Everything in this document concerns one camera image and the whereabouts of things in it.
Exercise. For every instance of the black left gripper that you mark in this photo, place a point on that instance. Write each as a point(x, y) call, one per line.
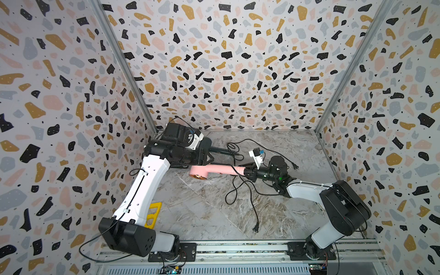
point(201, 158)

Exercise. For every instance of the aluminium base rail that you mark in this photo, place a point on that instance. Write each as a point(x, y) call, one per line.
point(260, 257)

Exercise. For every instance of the pink hair dryer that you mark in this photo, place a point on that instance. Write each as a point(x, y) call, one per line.
point(202, 172)

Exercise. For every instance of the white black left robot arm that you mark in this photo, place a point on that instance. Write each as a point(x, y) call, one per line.
point(125, 231)

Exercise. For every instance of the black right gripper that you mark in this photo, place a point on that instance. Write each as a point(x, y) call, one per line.
point(253, 173)

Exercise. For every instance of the aluminium corner post right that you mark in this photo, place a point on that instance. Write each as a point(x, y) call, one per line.
point(380, 15)

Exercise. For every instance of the dark green hair dryer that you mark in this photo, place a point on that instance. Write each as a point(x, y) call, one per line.
point(216, 148)

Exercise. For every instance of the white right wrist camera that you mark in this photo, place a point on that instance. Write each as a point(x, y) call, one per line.
point(258, 156)

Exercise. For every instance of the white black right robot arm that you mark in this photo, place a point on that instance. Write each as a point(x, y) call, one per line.
point(345, 210)

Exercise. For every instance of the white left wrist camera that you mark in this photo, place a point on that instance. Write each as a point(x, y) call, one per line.
point(195, 141)

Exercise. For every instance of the aluminium corner post left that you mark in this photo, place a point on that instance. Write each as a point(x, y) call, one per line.
point(119, 55)

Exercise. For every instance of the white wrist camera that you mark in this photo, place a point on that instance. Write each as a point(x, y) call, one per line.
point(195, 141)
point(258, 156)

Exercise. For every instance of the aluminium corner post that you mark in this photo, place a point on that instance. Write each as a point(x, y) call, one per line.
point(119, 55)
point(380, 15)

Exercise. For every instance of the yellow plastic triangle frame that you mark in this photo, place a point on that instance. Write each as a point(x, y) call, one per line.
point(152, 215)

